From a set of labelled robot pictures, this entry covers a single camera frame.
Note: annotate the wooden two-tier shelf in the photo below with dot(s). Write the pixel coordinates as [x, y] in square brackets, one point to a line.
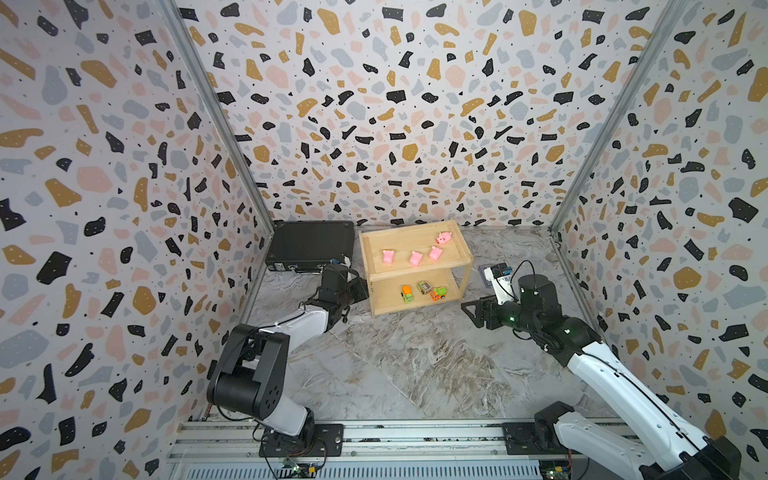
[452, 270]

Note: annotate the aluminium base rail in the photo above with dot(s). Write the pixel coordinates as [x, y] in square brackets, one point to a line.
[373, 449]

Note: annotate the blue card deck box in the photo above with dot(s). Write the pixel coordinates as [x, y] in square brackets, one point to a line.
[482, 272]

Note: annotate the black briefcase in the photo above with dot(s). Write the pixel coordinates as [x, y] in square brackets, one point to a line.
[307, 246]

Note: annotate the orange green dump truck toy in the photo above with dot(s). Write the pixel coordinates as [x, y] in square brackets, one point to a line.
[438, 293]

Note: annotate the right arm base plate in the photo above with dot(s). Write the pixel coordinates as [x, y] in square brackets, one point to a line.
[528, 437]

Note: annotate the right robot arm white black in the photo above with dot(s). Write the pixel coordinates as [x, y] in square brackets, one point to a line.
[667, 446]

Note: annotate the green orange mixer truck toy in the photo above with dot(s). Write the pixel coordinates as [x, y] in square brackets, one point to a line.
[407, 294]

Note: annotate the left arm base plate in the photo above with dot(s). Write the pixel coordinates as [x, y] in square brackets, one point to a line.
[319, 440]

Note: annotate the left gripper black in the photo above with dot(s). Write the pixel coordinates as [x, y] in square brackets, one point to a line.
[362, 292]

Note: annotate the pink toy pig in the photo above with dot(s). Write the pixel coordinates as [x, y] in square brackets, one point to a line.
[415, 258]
[444, 238]
[435, 253]
[388, 256]

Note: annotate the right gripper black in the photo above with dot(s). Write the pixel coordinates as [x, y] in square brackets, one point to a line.
[484, 305]

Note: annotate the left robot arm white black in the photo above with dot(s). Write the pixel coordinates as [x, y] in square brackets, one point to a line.
[249, 376]

